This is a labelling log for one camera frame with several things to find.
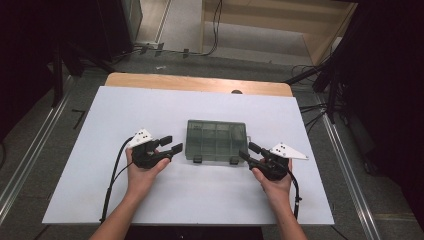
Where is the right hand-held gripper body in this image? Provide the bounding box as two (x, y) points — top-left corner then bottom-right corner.
(248, 142), (310, 182)

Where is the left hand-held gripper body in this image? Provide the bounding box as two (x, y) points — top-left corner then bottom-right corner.
(127, 128), (173, 170)

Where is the smoky transparent plastic organizer box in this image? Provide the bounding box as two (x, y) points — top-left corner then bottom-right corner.
(184, 119), (252, 165)

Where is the person's left hand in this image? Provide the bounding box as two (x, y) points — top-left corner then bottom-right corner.
(124, 146), (172, 201)

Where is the person's right hand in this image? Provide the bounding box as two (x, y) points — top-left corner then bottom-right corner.
(250, 159), (294, 209)

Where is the wooden table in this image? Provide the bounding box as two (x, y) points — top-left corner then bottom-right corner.
(104, 72), (294, 98)

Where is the black tripod stand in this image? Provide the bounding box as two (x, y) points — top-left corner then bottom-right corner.
(285, 56), (343, 124)

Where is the black metal stand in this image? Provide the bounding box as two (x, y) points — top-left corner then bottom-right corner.
(49, 43), (111, 108)

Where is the dark cabinet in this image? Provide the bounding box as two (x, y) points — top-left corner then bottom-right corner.
(96, 0), (144, 63)

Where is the light wooden shelf unit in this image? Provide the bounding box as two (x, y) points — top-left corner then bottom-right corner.
(201, 0), (358, 66)

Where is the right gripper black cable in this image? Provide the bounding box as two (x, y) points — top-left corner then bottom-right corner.
(287, 169), (303, 221)

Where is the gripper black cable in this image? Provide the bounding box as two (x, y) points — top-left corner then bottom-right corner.
(99, 135), (134, 224)
(287, 169), (303, 221)

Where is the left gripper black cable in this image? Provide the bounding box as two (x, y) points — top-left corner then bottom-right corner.
(99, 135), (134, 224)

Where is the bundle of black floor cables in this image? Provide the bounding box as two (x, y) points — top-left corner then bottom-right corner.
(299, 102), (329, 135)

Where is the metal floor rail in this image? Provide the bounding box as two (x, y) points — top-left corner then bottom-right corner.
(0, 76), (74, 218)
(314, 94), (383, 240)

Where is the black hanging cable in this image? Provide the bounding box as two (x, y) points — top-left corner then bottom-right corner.
(203, 0), (224, 57)

